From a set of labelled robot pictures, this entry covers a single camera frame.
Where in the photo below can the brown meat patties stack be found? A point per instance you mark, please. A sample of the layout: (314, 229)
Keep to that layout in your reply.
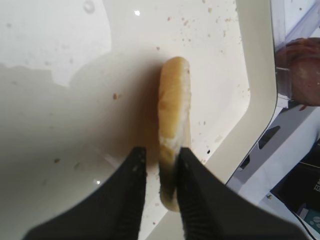
(298, 70)

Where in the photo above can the cream metal serving tray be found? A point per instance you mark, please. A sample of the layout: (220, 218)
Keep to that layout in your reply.
(78, 89)

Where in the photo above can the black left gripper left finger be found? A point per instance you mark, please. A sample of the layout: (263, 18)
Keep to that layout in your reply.
(112, 212)

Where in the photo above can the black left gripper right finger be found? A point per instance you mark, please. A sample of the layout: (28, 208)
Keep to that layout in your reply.
(211, 211)

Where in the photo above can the pale bun bottom slice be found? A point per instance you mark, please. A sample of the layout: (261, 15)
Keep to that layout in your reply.
(173, 111)

